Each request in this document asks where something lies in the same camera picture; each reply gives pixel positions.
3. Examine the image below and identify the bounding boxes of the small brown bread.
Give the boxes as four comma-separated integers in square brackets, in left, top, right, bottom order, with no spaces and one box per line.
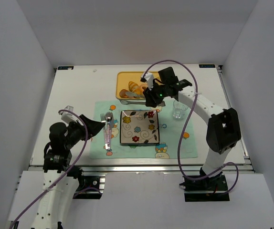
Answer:
[119,89,134,98]

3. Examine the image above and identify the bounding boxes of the green cartoon placemat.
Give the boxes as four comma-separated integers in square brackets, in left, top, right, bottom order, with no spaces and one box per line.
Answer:
[90,100,185,159]

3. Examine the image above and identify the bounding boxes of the striped croissant roll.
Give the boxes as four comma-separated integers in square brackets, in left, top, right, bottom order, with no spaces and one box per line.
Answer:
[128,81,141,94]

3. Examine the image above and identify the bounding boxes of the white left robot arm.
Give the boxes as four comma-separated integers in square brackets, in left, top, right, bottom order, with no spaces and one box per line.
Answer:
[31,113,104,229]

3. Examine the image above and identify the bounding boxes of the right blue table label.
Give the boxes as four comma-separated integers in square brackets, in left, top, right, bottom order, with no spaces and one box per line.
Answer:
[199,64,215,68]

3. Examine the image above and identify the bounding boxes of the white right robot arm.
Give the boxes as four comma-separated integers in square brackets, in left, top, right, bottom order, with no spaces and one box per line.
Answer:
[140,67,242,178]

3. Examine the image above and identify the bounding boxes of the clear drinking glass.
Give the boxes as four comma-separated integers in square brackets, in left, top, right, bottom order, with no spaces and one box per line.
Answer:
[172,100,188,119]

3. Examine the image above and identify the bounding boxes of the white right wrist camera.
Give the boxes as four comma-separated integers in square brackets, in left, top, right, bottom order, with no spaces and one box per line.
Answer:
[140,72,154,91]

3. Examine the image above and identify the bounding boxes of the yellow plastic tray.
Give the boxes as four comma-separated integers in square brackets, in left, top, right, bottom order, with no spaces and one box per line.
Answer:
[116,71,167,107]

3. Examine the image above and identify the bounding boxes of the square floral plate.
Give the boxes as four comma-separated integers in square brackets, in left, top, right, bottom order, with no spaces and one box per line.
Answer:
[120,110,160,146]

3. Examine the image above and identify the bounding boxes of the aluminium table rail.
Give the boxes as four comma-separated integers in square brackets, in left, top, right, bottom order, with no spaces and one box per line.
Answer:
[28,163,254,173]

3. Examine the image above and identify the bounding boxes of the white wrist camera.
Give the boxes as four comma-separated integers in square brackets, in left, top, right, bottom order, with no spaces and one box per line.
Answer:
[140,72,154,91]
[58,105,77,124]

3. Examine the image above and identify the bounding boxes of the left blue table label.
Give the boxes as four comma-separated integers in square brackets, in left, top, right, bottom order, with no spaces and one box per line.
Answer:
[57,66,74,71]

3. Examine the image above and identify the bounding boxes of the metal tongs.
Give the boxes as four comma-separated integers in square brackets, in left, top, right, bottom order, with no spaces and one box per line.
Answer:
[119,91,146,105]

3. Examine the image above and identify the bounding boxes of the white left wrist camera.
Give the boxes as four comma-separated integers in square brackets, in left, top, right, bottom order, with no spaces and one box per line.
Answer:
[58,105,77,124]

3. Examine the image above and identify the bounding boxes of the knife with pink handle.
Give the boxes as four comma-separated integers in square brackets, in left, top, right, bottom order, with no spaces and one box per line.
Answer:
[107,116,114,150]

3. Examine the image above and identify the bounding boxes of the fork with pink handle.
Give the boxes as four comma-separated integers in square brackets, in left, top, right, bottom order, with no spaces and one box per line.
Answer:
[100,114,108,150]

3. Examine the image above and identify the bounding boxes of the orange glazed donut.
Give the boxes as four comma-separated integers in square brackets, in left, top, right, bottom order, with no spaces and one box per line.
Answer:
[139,83,148,96]

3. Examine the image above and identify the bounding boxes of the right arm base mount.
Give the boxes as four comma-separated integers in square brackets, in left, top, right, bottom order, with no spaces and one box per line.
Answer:
[179,173,230,202]

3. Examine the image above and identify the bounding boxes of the blue table label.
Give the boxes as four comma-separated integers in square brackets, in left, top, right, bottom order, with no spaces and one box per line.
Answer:
[199,64,215,68]
[57,66,74,71]

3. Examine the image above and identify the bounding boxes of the spoon with pink handle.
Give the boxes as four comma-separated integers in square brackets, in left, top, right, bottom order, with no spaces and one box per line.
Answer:
[105,112,113,151]

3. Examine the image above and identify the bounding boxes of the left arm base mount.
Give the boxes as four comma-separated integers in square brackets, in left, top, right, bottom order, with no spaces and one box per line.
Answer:
[67,167,103,199]

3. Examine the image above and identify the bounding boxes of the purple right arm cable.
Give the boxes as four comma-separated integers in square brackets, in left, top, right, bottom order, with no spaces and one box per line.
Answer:
[141,59,239,194]

